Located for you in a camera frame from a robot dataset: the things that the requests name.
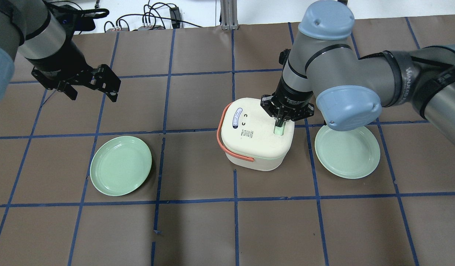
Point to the cream rice cooker orange handle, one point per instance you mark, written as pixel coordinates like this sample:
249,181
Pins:
250,138

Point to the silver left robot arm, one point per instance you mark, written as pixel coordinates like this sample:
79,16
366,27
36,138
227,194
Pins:
42,33

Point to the usb hub with cables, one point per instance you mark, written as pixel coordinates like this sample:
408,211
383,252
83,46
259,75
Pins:
133,14

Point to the green plate table centre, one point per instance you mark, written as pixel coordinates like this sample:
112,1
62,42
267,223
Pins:
120,166

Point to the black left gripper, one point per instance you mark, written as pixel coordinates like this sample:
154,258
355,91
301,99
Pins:
57,62

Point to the green plate near cooker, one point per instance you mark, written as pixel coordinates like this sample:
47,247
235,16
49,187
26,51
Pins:
350,154

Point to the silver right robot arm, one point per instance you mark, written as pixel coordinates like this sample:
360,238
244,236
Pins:
351,92

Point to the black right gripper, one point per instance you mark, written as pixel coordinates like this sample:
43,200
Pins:
289,94

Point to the aluminium frame post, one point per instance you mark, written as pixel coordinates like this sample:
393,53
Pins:
228,15

